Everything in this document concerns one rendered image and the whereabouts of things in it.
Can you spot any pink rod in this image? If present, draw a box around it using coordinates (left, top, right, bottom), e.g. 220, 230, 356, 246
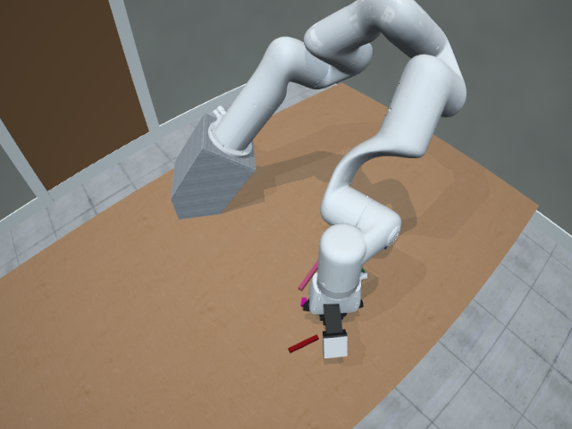
299, 260, 318, 291

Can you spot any dark red rod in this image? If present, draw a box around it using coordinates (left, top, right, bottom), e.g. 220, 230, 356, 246
288, 334, 319, 353

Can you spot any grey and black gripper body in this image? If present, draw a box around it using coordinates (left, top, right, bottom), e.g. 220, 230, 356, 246
308, 273, 362, 315

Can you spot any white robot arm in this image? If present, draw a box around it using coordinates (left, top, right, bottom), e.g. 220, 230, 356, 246
208, 0, 467, 299

